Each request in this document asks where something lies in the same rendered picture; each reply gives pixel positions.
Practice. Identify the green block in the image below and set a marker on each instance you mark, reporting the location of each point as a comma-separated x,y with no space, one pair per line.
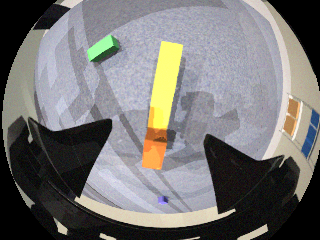
104,48

